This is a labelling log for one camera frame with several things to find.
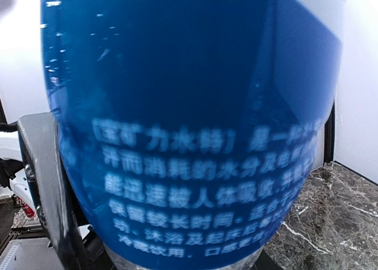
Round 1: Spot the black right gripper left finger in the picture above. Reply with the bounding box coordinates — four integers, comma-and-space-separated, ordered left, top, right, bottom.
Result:
79, 225, 112, 270

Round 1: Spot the Pocari Sweat bottle white cap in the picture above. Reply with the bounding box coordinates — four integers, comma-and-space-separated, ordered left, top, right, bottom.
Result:
41, 0, 346, 269

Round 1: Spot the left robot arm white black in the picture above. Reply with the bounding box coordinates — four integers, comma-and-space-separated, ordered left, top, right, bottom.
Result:
1, 112, 86, 269

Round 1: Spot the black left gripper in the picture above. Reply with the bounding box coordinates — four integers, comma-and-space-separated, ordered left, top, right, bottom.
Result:
17, 112, 77, 269

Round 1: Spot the black left corner frame post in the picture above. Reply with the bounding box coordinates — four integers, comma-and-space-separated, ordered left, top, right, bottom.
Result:
323, 103, 335, 164

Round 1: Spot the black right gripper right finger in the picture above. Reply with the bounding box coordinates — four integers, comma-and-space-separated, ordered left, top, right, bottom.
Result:
256, 250, 284, 270

